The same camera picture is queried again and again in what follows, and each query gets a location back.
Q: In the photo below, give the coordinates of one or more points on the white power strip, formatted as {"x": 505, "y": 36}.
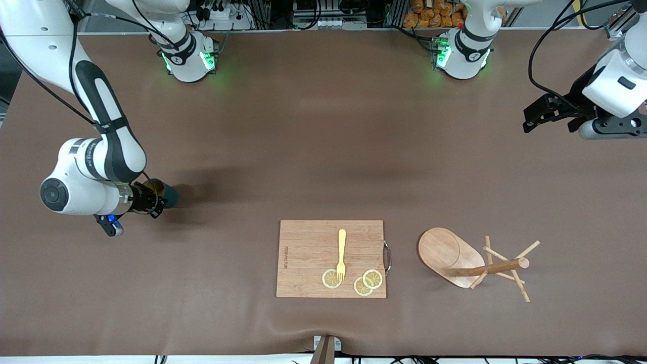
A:
{"x": 222, "y": 12}

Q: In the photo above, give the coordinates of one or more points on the yellow fork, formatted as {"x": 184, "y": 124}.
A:
{"x": 341, "y": 247}

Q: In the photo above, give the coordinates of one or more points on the lemon slice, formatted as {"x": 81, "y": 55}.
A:
{"x": 374, "y": 278}
{"x": 361, "y": 288}
{"x": 329, "y": 279}

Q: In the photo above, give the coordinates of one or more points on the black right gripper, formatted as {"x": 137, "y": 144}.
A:
{"x": 141, "y": 197}

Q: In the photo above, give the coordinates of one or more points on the metal table edge bracket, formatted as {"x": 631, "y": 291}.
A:
{"x": 326, "y": 351}

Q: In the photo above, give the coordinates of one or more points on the bag of orange snacks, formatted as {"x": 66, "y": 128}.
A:
{"x": 429, "y": 17}

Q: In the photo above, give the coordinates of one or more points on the dark teal cup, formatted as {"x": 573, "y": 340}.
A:
{"x": 172, "y": 196}

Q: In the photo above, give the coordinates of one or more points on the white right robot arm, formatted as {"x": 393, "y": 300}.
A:
{"x": 30, "y": 40}

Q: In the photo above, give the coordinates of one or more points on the brown table mat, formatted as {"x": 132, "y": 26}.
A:
{"x": 151, "y": 278}

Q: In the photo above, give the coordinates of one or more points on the aluminium frame rail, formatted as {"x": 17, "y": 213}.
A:
{"x": 619, "y": 23}

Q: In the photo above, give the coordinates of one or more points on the wooden mug tree rack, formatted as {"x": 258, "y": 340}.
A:
{"x": 445, "y": 253}

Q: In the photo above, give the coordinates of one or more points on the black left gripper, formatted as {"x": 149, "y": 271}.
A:
{"x": 574, "y": 101}

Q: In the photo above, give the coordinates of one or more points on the white electronics box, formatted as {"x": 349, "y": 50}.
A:
{"x": 328, "y": 23}

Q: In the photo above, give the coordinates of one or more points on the wooden cutting board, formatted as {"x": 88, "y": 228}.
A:
{"x": 308, "y": 258}

